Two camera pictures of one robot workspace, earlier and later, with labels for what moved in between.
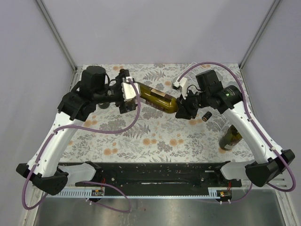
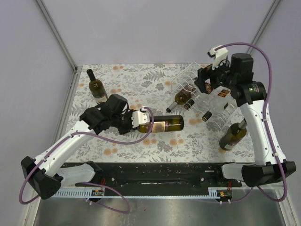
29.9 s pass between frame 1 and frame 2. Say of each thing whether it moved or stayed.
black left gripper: moved
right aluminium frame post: stayed
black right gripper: moved
